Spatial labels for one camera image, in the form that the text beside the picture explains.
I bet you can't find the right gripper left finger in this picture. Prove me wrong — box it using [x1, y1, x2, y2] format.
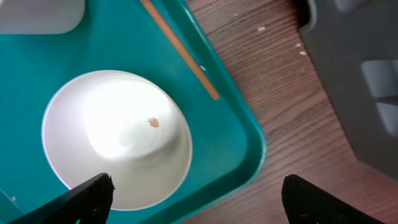
[10, 173, 115, 224]

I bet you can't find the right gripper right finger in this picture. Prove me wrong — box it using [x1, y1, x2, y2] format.
[281, 174, 383, 224]

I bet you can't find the white bowl with peanuts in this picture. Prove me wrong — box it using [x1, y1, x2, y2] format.
[42, 70, 193, 211]

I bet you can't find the white paper cup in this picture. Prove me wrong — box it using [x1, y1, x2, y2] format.
[1, 0, 86, 34]

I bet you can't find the grey plastic dishwasher rack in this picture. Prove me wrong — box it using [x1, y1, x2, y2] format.
[297, 0, 397, 179]

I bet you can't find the teal plastic serving tray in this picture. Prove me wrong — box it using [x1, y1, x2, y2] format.
[1, 0, 267, 223]

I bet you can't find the wooden chopstick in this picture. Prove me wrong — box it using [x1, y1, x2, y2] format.
[140, 0, 220, 100]

